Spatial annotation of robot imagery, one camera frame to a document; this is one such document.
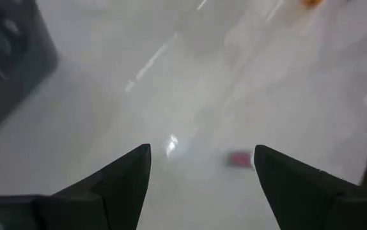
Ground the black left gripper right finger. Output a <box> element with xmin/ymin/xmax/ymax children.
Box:
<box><xmin>254</xmin><ymin>144</ymin><xmax>367</xmax><ymax>230</ymax></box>

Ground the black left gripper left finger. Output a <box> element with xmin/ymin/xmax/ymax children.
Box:
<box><xmin>0</xmin><ymin>143</ymin><xmax>152</xmax><ymax>230</ymax></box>

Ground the yellow medicine bottle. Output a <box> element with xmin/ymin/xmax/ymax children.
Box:
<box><xmin>300</xmin><ymin>0</ymin><xmax>327</xmax><ymax>10</ymax></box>

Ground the grey plastic bin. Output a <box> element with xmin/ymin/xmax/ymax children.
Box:
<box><xmin>0</xmin><ymin>0</ymin><xmax>59</xmax><ymax>146</ymax></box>

